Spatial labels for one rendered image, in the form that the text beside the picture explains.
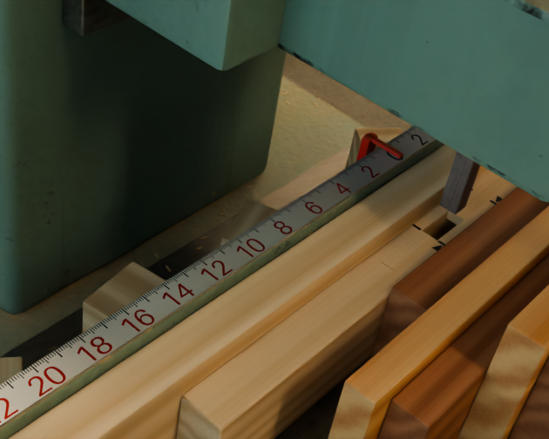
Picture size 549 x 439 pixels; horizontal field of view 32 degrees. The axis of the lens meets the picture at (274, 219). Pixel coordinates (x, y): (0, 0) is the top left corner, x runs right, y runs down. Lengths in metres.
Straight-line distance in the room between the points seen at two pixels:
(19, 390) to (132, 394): 0.04
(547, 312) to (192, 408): 0.13
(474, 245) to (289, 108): 0.35
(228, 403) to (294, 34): 0.16
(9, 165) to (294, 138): 0.29
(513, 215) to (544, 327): 0.11
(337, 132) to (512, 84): 0.39
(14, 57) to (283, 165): 0.29
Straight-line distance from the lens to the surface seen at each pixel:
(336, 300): 0.38
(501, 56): 0.35
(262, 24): 0.40
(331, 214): 0.40
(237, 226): 0.57
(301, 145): 0.70
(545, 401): 0.37
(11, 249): 0.52
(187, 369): 0.34
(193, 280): 0.36
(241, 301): 0.36
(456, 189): 0.42
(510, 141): 0.36
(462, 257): 0.42
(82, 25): 0.44
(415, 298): 0.39
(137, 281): 0.52
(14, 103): 0.46
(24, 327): 0.55
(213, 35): 0.39
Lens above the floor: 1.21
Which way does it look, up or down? 40 degrees down
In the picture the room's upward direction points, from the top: 11 degrees clockwise
